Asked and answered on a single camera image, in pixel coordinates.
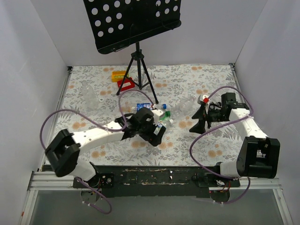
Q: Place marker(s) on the green plastic bottle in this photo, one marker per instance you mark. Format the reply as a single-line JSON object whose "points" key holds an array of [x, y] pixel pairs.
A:
{"points": [[166, 115]]}

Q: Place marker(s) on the small clear bottle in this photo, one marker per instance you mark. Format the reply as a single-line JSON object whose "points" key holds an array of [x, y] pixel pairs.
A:
{"points": [[183, 106]]}

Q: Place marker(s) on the clear bottle blue label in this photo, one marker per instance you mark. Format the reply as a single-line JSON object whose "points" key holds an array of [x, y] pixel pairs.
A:
{"points": [[133, 108]]}

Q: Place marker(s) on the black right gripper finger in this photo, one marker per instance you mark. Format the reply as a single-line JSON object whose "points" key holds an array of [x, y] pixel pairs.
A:
{"points": [[201, 113], [198, 128]]}

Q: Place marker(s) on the aluminium frame rail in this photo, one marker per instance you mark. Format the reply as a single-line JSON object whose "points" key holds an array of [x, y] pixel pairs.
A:
{"points": [[65, 201]]}

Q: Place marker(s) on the yellow plastic box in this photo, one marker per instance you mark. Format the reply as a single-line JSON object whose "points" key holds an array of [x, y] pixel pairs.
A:
{"points": [[117, 75]]}

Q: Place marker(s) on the red plastic box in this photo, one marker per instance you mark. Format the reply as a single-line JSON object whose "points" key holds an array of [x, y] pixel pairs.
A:
{"points": [[128, 84]]}

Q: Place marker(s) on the black perforated music stand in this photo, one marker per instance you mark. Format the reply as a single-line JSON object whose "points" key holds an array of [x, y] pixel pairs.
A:
{"points": [[117, 24]]}

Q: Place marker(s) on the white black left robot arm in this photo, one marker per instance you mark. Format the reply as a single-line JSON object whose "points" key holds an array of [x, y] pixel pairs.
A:
{"points": [[64, 150]]}

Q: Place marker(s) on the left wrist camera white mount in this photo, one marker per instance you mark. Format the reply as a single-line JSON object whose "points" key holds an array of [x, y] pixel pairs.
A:
{"points": [[158, 114]]}

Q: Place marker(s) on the floral patterned table mat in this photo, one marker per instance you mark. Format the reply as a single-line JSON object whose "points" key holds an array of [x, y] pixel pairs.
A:
{"points": [[171, 85]]}

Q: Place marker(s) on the clear bottle white cap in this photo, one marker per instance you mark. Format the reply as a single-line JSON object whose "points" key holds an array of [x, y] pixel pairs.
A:
{"points": [[89, 96]]}

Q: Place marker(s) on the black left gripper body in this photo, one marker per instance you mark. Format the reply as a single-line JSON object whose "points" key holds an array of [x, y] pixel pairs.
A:
{"points": [[151, 131]]}

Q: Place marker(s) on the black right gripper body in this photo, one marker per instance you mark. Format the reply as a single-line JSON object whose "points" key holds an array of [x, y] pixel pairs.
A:
{"points": [[206, 117]]}

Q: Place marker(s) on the clear bottle lemon label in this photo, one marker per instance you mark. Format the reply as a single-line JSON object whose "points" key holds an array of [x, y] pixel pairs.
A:
{"points": [[168, 124]]}

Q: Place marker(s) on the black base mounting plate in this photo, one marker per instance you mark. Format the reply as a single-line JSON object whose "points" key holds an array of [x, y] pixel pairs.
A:
{"points": [[129, 181]]}

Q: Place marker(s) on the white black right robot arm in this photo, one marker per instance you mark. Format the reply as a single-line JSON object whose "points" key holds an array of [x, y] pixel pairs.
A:
{"points": [[259, 154]]}

